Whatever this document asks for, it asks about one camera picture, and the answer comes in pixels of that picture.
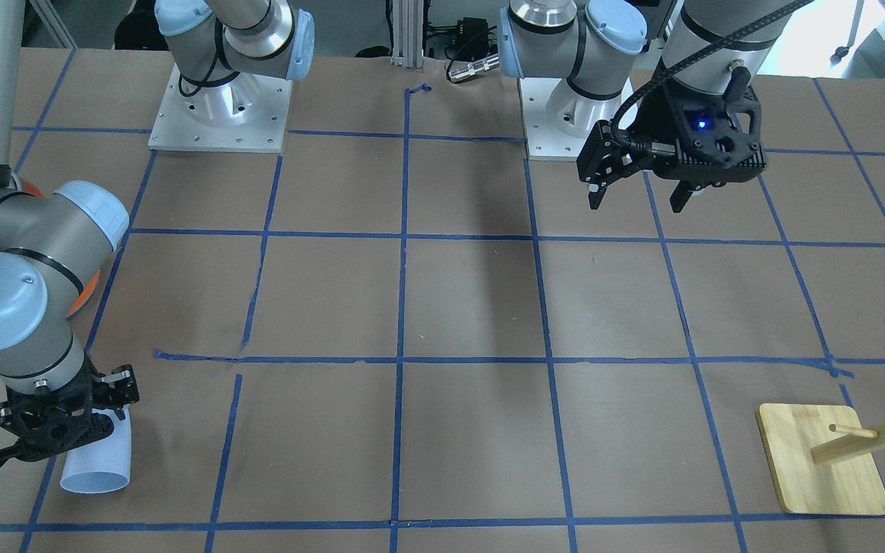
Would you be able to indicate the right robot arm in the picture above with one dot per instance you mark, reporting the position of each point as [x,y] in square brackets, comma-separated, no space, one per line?
[50,250]

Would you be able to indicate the aluminium frame post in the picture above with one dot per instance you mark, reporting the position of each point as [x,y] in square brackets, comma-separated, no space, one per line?
[407,23]

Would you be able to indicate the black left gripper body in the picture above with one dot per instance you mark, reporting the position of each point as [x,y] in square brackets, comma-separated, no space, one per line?
[651,119]

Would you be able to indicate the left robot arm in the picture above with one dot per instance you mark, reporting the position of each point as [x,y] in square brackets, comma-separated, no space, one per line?
[593,47]

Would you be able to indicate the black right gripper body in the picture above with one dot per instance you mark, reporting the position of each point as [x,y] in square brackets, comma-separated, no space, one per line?
[118,384]

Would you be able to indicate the light blue plastic cup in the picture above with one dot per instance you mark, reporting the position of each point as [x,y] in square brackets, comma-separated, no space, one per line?
[103,466]

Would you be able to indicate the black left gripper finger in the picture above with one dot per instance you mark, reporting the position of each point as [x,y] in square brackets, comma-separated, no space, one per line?
[682,193]
[596,193]

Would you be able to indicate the wooden mug stand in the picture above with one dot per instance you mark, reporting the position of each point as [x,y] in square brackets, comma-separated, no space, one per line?
[821,459]

